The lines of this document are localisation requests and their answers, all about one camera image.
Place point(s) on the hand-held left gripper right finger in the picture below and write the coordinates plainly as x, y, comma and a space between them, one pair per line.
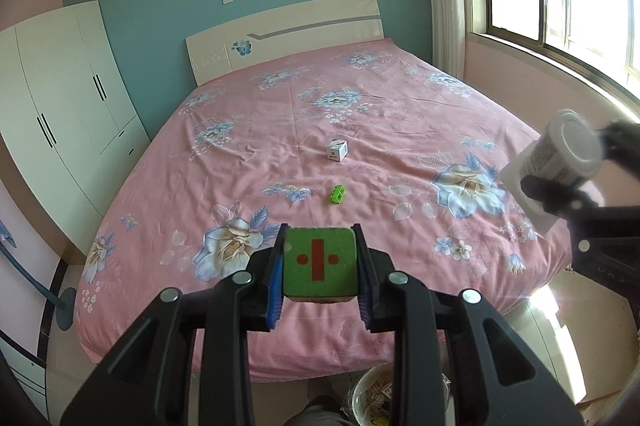
365, 276

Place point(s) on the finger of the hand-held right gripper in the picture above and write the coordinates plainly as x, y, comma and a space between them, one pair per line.
622, 145
555, 196

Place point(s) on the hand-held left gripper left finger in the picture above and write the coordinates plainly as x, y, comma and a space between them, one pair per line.
274, 276

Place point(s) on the green cube with red marks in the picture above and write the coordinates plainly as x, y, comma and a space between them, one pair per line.
300, 281

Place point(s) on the white jar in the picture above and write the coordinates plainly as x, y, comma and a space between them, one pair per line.
550, 150

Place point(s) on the white paper trash bin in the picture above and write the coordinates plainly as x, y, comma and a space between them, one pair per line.
357, 401

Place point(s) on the small green plastic piece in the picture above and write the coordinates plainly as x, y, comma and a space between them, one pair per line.
337, 194

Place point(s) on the clear plastic bin liner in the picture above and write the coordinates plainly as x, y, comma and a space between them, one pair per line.
375, 386

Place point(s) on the small white box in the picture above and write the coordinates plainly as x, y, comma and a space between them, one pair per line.
337, 150

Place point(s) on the person's grey pants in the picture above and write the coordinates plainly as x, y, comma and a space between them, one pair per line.
320, 412

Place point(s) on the pink floral bedsheet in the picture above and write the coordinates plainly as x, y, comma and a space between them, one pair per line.
375, 105

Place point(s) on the grey coat rack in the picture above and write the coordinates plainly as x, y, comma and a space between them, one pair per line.
65, 306

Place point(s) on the white headboard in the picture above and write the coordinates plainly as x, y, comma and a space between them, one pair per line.
280, 35

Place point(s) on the white wardrobe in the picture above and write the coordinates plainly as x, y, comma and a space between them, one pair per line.
60, 105

